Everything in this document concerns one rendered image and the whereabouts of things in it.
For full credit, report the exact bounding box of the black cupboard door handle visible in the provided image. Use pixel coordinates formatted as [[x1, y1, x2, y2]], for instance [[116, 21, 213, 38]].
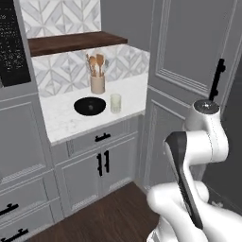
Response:
[[103, 149, 111, 174], [96, 152, 104, 178]]

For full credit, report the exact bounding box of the beige utensil pot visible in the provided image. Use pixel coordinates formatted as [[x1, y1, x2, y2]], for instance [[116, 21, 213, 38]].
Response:
[[90, 75, 106, 95]]

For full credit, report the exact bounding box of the black wide drawer handle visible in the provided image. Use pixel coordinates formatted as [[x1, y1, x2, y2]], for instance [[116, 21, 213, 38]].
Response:
[[0, 228, 29, 242], [0, 203, 20, 217]]

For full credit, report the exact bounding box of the grey wide drawer front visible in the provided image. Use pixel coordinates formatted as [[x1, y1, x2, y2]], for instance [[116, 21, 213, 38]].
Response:
[[0, 198, 65, 242], [0, 171, 61, 221]]

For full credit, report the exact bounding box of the dark wooden shelf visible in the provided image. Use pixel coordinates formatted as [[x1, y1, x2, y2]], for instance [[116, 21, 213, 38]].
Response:
[[27, 30, 129, 58]]

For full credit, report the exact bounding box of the wooden spatula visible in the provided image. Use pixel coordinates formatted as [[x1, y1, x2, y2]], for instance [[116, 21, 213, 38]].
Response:
[[95, 53, 105, 78]]

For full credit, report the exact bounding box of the grey panelled fridge door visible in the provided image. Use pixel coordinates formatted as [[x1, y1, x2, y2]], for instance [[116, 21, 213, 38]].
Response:
[[138, 0, 242, 198]]

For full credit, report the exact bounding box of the black fridge door handle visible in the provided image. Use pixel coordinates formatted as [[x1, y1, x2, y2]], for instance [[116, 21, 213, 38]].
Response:
[[209, 58, 227, 102]]

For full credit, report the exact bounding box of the wooden spoon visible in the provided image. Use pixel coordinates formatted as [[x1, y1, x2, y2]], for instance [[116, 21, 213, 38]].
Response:
[[87, 54, 97, 78]]

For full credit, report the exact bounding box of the black bowl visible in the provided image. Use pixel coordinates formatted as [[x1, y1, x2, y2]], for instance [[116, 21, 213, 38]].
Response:
[[73, 95, 107, 117]]

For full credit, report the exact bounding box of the grey cupboard door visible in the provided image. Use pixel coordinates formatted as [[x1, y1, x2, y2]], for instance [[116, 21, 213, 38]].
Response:
[[55, 150, 105, 218], [100, 135, 142, 196]]

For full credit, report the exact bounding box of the grey tall cabinet panel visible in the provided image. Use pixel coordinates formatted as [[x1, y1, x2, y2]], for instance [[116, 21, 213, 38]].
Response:
[[0, 94, 54, 187]]

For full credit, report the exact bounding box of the glass of lemonade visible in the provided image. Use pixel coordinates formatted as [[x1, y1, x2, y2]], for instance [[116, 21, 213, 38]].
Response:
[[110, 93, 122, 114]]

